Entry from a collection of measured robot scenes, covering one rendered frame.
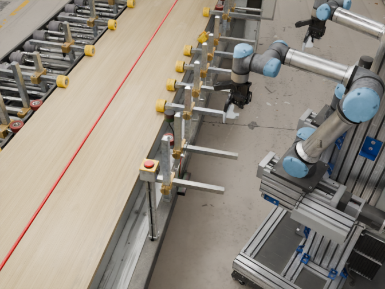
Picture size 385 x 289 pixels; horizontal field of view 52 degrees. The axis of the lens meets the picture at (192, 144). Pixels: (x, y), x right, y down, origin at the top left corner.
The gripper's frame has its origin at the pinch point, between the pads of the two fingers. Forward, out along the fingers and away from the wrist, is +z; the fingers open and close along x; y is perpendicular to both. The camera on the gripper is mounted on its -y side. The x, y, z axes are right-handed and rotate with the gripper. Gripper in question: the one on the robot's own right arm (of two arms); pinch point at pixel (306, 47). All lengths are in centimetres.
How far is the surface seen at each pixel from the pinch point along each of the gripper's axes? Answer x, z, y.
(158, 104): -62, 35, -64
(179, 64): -16, 35, -83
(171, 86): -39, 37, -72
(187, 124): -57, 45, -45
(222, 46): 72, 62, -101
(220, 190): -87, 49, 0
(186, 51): 6, 37, -93
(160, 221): -115, 62, -19
